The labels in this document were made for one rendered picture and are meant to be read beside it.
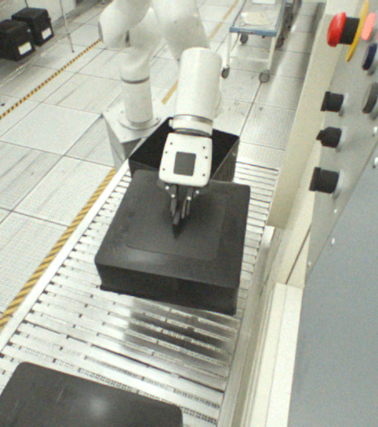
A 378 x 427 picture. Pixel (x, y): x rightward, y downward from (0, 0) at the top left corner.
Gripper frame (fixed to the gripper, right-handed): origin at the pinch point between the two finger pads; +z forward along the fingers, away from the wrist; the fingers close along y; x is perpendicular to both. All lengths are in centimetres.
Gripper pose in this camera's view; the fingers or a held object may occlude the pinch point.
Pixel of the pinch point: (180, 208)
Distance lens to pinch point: 71.0
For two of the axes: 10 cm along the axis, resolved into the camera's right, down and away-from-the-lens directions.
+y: 9.8, 1.6, -1.3
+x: 1.4, -0.6, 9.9
